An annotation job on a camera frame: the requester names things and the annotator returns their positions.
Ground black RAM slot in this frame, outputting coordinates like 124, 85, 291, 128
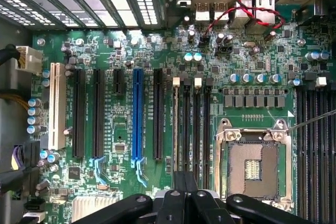
172, 77, 182, 174
307, 87, 318, 224
328, 87, 336, 224
193, 77, 203, 190
316, 76, 328, 224
183, 78, 192, 174
204, 78, 213, 190

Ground metal CPU socket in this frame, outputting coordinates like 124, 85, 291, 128
214, 118, 295, 213

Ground silver finned heatsink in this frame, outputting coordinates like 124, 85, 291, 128
71, 196, 124, 223

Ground long black expansion slot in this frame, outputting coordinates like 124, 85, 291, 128
89, 68, 109, 186
153, 68, 164, 161
71, 68, 87, 159

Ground blue expansion slot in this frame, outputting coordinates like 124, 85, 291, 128
131, 68, 148, 188

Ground thin metal locking lever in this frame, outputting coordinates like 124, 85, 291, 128
286, 110, 336, 133

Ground short black expansion slot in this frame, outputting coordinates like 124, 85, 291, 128
112, 68, 125, 97

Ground white PCI expansion slot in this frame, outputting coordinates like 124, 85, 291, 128
48, 62, 67, 151

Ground green Dell motherboard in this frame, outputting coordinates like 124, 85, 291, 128
31, 0, 336, 224

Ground metal USB port block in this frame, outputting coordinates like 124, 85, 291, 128
194, 2, 211, 22
234, 0, 253, 25
213, 2, 230, 22

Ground white power connector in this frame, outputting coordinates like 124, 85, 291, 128
15, 45, 44, 73

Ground metal Ethernet port block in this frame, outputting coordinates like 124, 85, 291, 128
254, 0, 276, 25

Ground black purple wire connector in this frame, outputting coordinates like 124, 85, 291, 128
9, 141, 40, 176

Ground black cable bundle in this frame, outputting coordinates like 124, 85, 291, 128
0, 166, 36, 198

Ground yellow power wires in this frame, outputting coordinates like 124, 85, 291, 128
0, 92, 30, 111

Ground black sleeved power cable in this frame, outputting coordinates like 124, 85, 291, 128
0, 43, 21, 65

